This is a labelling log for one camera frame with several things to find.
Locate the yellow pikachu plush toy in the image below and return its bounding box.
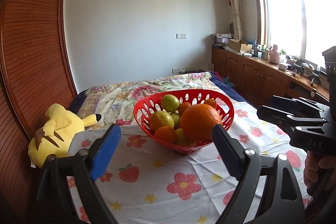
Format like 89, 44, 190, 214
28, 103, 101, 168

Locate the red perforated plastic basket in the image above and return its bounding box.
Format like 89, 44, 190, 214
133, 89, 235, 154

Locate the orange in basket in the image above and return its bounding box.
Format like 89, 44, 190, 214
204, 98, 217, 108

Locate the white wall switch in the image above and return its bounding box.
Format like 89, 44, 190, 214
176, 34, 187, 39

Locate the pink kettle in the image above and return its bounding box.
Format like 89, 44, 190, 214
269, 44, 280, 64

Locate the wooden slatted wardrobe door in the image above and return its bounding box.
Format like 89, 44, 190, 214
1, 0, 77, 137

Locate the floral bed quilt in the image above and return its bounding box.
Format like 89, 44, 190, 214
68, 72, 245, 129

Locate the white fruit-print towel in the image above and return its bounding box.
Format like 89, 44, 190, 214
69, 100, 312, 223

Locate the green apple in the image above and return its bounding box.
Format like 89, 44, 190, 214
149, 111, 175, 132

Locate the yellow lemon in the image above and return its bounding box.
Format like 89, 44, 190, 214
174, 128, 191, 146

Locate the medium tangerine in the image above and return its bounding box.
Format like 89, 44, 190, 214
154, 126, 177, 144

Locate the cardboard box on cabinet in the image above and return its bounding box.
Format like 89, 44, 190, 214
228, 39, 252, 53

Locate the wooden sideboard cabinet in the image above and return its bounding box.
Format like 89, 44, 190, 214
212, 47, 329, 108

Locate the large orange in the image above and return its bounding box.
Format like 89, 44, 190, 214
180, 104, 223, 142

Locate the wood-framed window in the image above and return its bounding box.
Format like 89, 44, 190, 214
257, 0, 335, 68

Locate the small tangerine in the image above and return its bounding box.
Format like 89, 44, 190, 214
177, 102, 191, 115

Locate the yellow pear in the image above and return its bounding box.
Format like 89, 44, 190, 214
170, 113, 181, 128

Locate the person's right hand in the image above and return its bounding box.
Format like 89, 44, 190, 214
303, 151, 336, 190

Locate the small green fruit in basket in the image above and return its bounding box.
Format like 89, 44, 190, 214
161, 94, 180, 113

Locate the wall power strip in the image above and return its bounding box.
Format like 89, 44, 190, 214
172, 68, 195, 75

